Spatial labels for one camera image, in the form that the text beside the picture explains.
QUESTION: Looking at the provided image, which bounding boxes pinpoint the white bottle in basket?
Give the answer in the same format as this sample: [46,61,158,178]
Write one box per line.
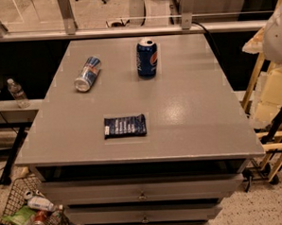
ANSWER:
[27,197,56,212]

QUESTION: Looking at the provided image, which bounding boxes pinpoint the grey drawer cabinet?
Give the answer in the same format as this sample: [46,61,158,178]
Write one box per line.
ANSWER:
[16,34,263,225]

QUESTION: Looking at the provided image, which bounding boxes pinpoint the green chip bag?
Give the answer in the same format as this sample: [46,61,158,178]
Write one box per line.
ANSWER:
[2,205,36,225]

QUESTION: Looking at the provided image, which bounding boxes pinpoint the blue rxbar blueberry wrapper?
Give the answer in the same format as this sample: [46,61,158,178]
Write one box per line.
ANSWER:
[103,114,147,139]

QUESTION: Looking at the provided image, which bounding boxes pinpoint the blue pepsi can upright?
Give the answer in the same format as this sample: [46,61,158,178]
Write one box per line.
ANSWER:
[135,38,158,79]

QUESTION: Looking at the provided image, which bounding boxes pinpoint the metal railing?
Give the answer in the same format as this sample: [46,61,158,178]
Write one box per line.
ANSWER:
[0,0,266,43]

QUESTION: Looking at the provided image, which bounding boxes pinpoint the grey side bench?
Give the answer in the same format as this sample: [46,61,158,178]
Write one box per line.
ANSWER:
[0,100,43,186]

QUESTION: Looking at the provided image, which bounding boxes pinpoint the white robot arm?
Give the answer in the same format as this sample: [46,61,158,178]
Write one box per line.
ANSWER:
[262,2,282,64]

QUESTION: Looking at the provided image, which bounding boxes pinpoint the red soda can in basket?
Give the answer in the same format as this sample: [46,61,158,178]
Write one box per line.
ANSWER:
[32,210,52,225]

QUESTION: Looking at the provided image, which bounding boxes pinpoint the black cable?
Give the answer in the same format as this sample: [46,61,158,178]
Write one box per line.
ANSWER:
[191,20,222,63]

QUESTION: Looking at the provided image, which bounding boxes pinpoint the clear plastic water bottle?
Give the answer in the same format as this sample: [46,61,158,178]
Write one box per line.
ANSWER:
[7,78,29,109]

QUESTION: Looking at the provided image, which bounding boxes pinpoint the red bull can lying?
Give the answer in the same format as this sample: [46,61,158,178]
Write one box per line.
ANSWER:
[74,56,101,92]

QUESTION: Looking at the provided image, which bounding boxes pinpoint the black wire basket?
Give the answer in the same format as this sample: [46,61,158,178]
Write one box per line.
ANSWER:
[0,176,68,225]

